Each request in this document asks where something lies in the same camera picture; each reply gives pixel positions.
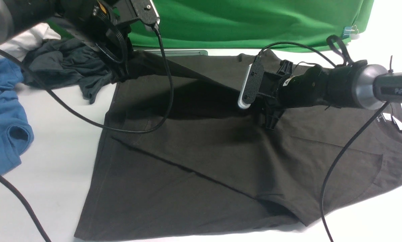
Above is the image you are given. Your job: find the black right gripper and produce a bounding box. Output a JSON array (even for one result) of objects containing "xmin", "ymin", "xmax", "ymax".
[{"xmin": 260, "ymin": 60, "xmax": 329, "ymax": 130}]

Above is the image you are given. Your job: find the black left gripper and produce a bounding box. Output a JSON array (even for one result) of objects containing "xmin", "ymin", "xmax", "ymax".
[{"xmin": 58, "ymin": 0, "xmax": 135, "ymax": 83}]

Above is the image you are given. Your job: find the dark gray long-sleeve top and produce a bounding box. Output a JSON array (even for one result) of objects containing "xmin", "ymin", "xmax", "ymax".
[{"xmin": 74, "ymin": 51, "xmax": 402, "ymax": 241}]

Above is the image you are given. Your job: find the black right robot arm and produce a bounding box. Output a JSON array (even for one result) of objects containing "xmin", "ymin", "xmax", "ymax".
[{"xmin": 259, "ymin": 35, "xmax": 402, "ymax": 130}]

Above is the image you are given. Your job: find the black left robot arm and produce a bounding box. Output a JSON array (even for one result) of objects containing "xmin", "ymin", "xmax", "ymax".
[{"xmin": 0, "ymin": 0, "xmax": 132, "ymax": 82}]

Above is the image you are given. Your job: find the dark teal crumpled garment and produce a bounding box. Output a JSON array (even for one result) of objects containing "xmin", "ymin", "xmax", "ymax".
[{"xmin": 22, "ymin": 38, "xmax": 115, "ymax": 104}]

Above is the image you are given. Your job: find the green backdrop cloth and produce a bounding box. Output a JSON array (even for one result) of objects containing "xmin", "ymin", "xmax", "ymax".
[{"xmin": 46, "ymin": 0, "xmax": 374, "ymax": 53}]

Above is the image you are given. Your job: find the white crumpled garment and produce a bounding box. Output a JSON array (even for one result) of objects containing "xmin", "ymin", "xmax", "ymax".
[{"xmin": 0, "ymin": 23, "xmax": 61, "ymax": 61}]

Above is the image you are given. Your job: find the blue binder clip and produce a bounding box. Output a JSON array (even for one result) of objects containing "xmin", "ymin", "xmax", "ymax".
[{"xmin": 342, "ymin": 26, "xmax": 359, "ymax": 39}]

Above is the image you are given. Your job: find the blue t-shirt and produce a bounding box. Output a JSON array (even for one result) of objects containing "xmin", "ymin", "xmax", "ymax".
[{"xmin": 0, "ymin": 58, "xmax": 34, "ymax": 175}]

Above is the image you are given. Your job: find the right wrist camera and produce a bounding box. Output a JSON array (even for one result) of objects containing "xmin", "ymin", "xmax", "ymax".
[{"xmin": 237, "ymin": 55, "xmax": 282, "ymax": 109}]

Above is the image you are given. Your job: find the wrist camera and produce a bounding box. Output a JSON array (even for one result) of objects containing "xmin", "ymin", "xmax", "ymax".
[
  {"xmin": 237, "ymin": 55, "xmax": 282, "ymax": 109},
  {"xmin": 112, "ymin": 0, "xmax": 160, "ymax": 32}
]

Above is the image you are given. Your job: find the table cable grommet tray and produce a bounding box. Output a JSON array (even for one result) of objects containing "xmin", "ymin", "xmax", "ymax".
[{"xmin": 144, "ymin": 49, "xmax": 209, "ymax": 57}]

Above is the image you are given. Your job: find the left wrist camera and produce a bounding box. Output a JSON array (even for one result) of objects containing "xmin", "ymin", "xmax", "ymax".
[{"xmin": 112, "ymin": 0, "xmax": 160, "ymax": 32}]

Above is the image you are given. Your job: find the black right camera cable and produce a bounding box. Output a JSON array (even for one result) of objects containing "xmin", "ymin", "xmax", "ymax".
[{"xmin": 258, "ymin": 42, "xmax": 389, "ymax": 242}]

